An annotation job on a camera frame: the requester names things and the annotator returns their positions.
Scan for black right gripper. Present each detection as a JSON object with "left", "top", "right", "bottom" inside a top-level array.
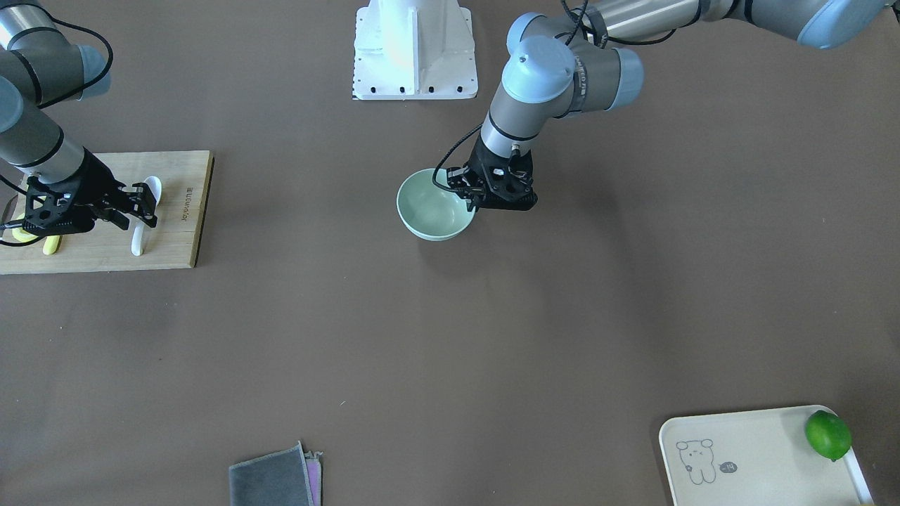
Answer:
[{"left": 22, "top": 149, "right": 158, "bottom": 236}]

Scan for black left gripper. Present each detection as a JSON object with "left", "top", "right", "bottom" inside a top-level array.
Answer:
[{"left": 446, "top": 140, "right": 538, "bottom": 212}]

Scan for white ceramic spoon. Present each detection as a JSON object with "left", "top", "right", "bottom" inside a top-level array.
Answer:
[{"left": 131, "top": 176, "right": 162, "bottom": 257}]

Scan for light green bowl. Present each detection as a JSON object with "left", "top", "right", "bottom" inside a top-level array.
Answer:
[{"left": 396, "top": 169, "right": 475, "bottom": 242}]

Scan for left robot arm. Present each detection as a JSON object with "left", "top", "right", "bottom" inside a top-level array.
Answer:
[{"left": 432, "top": 1, "right": 898, "bottom": 211}]

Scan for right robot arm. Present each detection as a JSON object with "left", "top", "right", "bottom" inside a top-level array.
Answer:
[{"left": 1, "top": 1, "right": 158, "bottom": 238}]

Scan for bamboo cutting board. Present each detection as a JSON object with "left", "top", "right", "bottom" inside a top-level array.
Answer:
[{"left": 1, "top": 150, "right": 214, "bottom": 275}]

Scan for yellow plastic knife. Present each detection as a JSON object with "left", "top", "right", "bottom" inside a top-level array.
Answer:
[{"left": 42, "top": 235, "right": 62, "bottom": 256}]

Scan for grey folded cloth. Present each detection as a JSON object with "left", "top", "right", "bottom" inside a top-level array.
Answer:
[{"left": 229, "top": 442, "right": 323, "bottom": 505}]

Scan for beige rabbit tray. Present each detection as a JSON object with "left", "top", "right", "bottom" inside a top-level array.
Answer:
[{"left": 659, "top": 406, "right": 873, "bottom": 505}]

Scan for green lime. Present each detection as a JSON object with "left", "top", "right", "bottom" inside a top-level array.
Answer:
[{"left": 804, "top": 410, "right": 852, "bottom": 462}]

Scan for lemon slice near handle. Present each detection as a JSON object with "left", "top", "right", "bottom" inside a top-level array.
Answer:
[{"left": 10, "top": 228, "right": 41, "bottom": 244}]

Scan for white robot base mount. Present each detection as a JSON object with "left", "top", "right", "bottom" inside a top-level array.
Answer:
[{"left": 352, "top": 1, "right": 479, "bottom": 100}]

